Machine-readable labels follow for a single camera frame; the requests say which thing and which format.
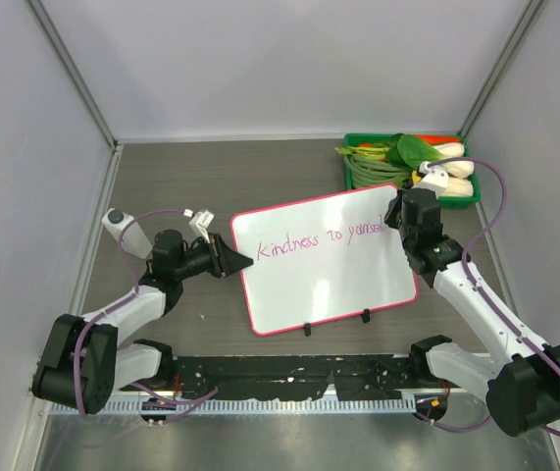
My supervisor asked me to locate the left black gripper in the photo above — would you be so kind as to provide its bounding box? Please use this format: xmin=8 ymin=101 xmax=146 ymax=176
xmin=175 ymin=234 xmax=252 ymax=282

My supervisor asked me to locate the pink framed whiteboard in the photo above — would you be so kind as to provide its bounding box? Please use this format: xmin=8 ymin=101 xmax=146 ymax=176
xmin=230 ymin=184 xmax=418 ymax=336

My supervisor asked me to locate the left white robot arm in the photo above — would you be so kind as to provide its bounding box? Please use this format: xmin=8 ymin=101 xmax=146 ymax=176
xmin=30 ymin=230 xmax=254 ymax=415

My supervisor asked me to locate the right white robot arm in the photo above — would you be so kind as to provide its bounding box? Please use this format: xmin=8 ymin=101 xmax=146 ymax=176
xmin=384 ymin=188 xmax=560 ymax=437

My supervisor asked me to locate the green long beans bundle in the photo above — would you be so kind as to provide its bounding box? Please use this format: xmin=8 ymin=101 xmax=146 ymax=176
xmin=343 ymin=155 xmax=412 ymax=189

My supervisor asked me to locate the green plastic tray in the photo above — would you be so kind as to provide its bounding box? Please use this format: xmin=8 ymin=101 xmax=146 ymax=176
xmin=336 ymin=133 xmax=481 ymax=209

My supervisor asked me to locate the green bok choy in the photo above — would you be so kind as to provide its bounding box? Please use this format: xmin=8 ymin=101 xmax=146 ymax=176
xmin=384 ymin=133 xmax=446 ymax=171

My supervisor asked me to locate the yellow bok choy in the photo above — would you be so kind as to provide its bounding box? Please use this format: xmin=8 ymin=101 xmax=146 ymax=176
xmin=411 ymin=171 xmax=474 ymax=197

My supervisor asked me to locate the white bok choy back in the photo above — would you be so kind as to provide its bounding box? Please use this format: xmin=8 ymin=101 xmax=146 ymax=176
xmin=433 ymin=142 xmax=465 ymax=159

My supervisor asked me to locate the orange carrot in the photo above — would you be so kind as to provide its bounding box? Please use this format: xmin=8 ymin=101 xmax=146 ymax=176
xmin=416 ymin=134 xmax=460 ymax=145

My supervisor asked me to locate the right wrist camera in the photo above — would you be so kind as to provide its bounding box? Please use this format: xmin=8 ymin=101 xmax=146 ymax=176
xmin=413 ymin=161 xmax=449 ymax=198

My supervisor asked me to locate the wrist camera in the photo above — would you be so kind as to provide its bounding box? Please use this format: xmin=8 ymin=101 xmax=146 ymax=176
xmin=413 ymin=161 xmax=449 ymax=198
xmin=183 ymin=209 xmax=215 ymax=241

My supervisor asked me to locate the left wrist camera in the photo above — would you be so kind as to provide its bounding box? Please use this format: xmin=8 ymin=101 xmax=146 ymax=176
xmin=183 ymin=209 xmax=215 ymax=241

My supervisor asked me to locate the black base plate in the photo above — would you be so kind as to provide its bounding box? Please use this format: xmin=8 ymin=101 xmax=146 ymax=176
xmin=116 ymin=354 xmax=456 ymax=401

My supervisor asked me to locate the white slotted cable duct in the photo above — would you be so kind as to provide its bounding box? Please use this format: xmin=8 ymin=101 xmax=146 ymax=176
xmin=49 ymin=395 xmax=417 ymax=416

